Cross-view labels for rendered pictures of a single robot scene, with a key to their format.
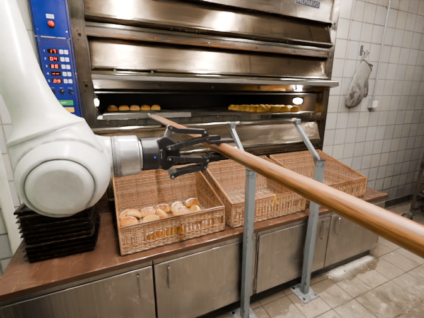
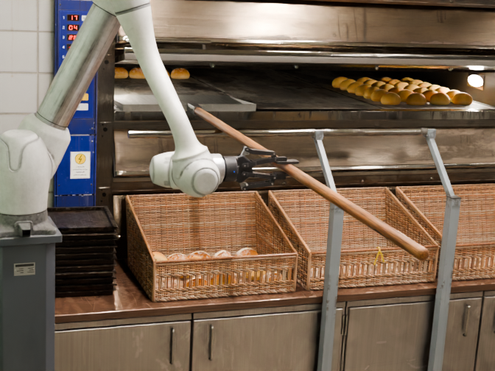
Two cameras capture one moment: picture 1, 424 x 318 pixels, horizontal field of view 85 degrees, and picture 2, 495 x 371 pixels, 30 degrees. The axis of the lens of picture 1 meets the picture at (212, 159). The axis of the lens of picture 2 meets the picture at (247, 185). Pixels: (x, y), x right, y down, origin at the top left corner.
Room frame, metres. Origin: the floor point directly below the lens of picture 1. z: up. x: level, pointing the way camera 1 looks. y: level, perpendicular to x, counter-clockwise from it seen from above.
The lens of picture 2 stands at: (-2.10, -0.09, 1.77)
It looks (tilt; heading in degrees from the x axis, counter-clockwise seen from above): 14 degrees down; 4
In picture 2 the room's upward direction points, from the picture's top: 3 degrees clockwise
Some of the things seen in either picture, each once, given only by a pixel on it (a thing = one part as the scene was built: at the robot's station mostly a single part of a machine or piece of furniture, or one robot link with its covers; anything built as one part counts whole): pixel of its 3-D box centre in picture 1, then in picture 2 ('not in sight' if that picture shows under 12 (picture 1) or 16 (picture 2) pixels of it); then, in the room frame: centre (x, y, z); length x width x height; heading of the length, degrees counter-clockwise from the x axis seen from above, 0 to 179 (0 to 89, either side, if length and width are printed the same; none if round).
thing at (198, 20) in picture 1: (233, 21); not in sight; (1.75, -0.15, 1.80); 1.79 x 0.11 x 0.19; 114
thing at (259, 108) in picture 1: (262, 107); (400, 90); (2.39, -0.50, 1.21); 0.61 x 0.48 x 0.06; 24
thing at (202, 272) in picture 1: (234, 245); (314, 338); (1.44, -0.16, 0.29); 2.42 x 0.56 x 0.58; 114
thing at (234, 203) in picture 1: (250, 185); (349, 235); (1.51, -0.27, 0.72); 0.56 x 0.49 x 0.28; 114
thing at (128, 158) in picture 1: (127, 155); (212, 168); (0.51, 0.19, 1.18); 0.09 x 0.06 x 0.09; 24
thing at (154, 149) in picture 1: (160, 153); (236, 168); (0.54, 0.12, 1.18); 0.09 x 0.07 x 0.08; 114
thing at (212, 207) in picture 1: (165, 200); (208, 241); (1.27, 0.27, 0.72); 0.56 x 0.49 x 0.28; 114
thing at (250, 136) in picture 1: (231, 136); (323, 148); (1.75, -0.15, 1.02); 1.79 x 0.11 x 0.19; 114
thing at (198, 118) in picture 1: (229, 117); (324, 114); (1.77, -0.14, 1.16); 1.80 x 0.06 x 0.04; 114
